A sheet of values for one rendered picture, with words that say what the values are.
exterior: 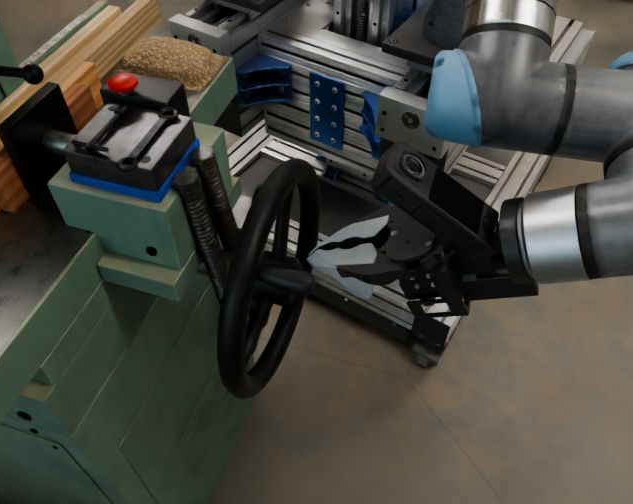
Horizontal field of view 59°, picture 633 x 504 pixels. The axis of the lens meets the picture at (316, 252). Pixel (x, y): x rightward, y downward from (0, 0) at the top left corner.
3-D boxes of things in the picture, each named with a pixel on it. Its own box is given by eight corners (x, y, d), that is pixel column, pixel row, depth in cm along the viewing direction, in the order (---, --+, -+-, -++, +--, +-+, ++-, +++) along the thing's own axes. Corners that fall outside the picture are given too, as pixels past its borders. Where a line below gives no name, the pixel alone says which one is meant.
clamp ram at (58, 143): (86, 208, 62) (57, 142, 55) (28, 193, 63) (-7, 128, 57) (128, 157, 67) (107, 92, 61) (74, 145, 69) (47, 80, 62)
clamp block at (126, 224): (180, 274, 60) (163, 215, 53) (71, 245, 63) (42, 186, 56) (235, 184, 69) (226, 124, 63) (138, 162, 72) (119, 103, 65)
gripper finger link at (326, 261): (321, 311, 58) (403, 304, 53) (292, 273, 55) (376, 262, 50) (330, 288, 60) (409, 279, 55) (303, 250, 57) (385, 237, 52)
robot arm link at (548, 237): (573, 232, 40) (575, 160, 45) (507, 241, 42) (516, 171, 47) (594, 300, 44) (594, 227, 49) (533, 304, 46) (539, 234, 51)
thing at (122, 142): (161, 203, 55) (148, 159, 50) (63, 180, 57) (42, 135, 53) (217, 124, 63) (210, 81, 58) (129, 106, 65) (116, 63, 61)
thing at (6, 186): (14, 213, 62) (-7, 177, 58) (1, 210, 62) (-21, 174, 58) (101, 120, 73) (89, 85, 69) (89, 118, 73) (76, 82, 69)
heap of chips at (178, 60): (200, 92, 77) (196, 67, 74) (111, 74, 80) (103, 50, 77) (227, 58, 83) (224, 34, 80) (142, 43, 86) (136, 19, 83)
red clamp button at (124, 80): (129, 97, 57) (127, 88, 56) (103, 92, 57) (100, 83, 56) (144, 81, 58) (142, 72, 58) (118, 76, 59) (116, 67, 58)
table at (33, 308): (66, 495, 48) (39, 470, 44) (-206, 394, 54) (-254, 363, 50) (296, 102, 86) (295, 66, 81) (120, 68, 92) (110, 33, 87)
